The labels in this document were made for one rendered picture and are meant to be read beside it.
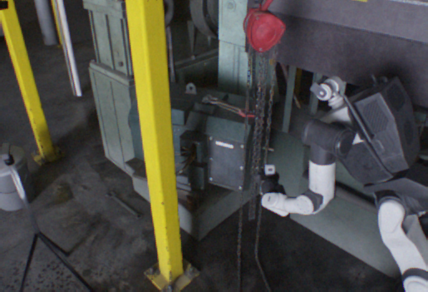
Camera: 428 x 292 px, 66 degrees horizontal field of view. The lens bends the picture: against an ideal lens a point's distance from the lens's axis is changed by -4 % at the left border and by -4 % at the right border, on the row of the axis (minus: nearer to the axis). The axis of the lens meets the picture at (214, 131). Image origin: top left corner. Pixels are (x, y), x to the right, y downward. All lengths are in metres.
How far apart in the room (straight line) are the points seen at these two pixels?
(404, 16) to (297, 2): 0.54
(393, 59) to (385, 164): 0.60
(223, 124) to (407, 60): 0.91
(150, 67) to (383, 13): 1.06
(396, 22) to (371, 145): 0.65
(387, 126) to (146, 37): 0.87
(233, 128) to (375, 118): 0.77
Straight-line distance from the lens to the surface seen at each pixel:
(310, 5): 1.90
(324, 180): 1.25
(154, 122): 1.38
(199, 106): 1.88
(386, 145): 1.28
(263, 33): 1.40
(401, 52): 1.74
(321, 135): 1.16
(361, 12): 1.79
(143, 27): 1.24
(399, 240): 1.52
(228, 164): 1.84
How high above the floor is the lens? 1.72
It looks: 31 degrees down
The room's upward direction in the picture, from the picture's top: straight up
